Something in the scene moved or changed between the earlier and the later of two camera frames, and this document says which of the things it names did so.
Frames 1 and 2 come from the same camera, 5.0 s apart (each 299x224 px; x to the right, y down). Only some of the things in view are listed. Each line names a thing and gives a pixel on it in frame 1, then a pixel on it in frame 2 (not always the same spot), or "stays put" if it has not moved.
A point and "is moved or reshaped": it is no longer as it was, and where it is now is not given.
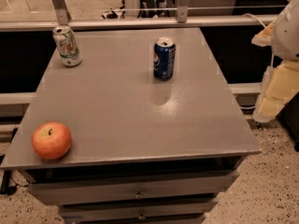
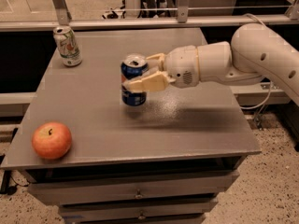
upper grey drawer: (72, 192) stays put
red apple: (51, 140) stays put
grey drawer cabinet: (143, 150) stays put
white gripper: (287, 35) → (181, 65)
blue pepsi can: (164, 59) is moved or reshaped
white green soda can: (67, 46) stays put
